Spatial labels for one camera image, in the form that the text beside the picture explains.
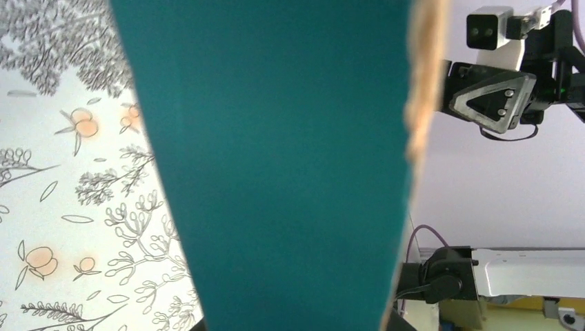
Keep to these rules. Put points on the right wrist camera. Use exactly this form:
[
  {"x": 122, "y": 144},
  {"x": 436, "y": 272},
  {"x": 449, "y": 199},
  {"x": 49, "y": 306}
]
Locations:
[{"x": 492, "y": 27}]

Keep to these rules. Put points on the floral patterned table mat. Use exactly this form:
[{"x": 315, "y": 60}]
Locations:
[{"x": 87, "y": 237}]

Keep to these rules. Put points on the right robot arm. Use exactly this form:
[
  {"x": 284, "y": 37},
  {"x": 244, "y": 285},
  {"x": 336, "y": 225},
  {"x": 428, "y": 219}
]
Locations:
[{"x": 466, "y": 273}]

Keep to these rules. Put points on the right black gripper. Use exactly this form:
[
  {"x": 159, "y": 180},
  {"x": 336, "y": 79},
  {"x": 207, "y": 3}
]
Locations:
[{"x": 519, "y": 81}]

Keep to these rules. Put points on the teal and wood picture frame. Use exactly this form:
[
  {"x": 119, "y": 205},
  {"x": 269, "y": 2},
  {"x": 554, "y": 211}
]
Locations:
[{"x": 288, "y": 136}]

